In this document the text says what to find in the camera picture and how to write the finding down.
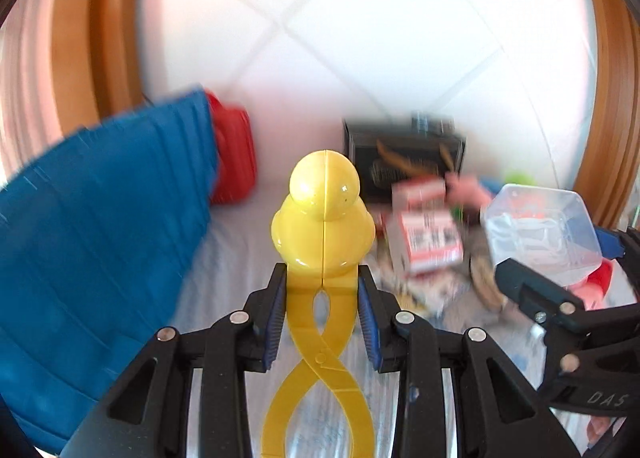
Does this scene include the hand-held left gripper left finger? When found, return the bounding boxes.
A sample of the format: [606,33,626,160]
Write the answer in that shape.
[60,263,288,458]

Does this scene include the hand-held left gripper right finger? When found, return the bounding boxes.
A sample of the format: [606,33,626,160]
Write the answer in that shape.
[357,265,583,458]

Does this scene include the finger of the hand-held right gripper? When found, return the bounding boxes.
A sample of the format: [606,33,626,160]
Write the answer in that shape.
[595,227,640,263]
[495,259,640,389]

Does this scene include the clear plastic container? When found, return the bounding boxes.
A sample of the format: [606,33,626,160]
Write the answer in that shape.
[481,184,603,286]

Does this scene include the yellow duck snowball tongs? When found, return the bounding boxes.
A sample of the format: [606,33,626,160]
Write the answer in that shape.
[262,149,377,458]

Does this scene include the blue plastic storage bin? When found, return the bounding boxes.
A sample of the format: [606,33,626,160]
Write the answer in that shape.
[0,88,221,456]

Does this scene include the brown tape roll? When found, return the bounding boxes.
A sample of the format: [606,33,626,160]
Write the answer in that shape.
[470,255,506,311]

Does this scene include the red plastic cup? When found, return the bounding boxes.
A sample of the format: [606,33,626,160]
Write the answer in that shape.
[570,260,613,311]

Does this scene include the large pink white box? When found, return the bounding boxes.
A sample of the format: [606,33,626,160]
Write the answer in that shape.
[387,210,463,276]

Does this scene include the pink plush toy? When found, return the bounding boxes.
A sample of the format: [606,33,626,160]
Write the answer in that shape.
[447,173,493,211]

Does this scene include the small pink white box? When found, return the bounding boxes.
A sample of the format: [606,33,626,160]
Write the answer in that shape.
[391,178,447,213]

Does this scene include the black printed box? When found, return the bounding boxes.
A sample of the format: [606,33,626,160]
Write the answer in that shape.
[343,119,467,203]

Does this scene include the pink sheer curtain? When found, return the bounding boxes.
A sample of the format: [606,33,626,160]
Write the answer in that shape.
[0,0,101,183]

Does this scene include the wooden door frame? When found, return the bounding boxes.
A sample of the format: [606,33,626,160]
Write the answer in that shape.
[572,0,636,229]
[50,0,146,139]

